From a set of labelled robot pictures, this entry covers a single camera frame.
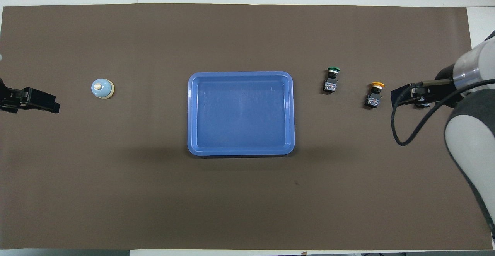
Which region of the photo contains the green push button switch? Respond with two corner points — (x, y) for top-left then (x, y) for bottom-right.
(323, 67), (341, 94)

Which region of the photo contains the brown table mat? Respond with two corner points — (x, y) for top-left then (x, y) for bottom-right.
(0, 3), (493, 251)

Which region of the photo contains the blue plastic tray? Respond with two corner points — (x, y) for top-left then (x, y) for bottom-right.
(187, 71), (295, 157)

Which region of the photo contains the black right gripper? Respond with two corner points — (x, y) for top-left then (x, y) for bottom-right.
(391, 63), (463, 108)

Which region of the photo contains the yellow push button switch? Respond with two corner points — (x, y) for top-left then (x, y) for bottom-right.
(364, 82), (385, 109)

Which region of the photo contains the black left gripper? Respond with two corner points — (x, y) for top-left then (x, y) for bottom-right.
(0, 79), (60, 114)

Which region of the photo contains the light blue desk bell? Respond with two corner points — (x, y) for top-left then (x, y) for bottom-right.
(91, 78), (115, 99)

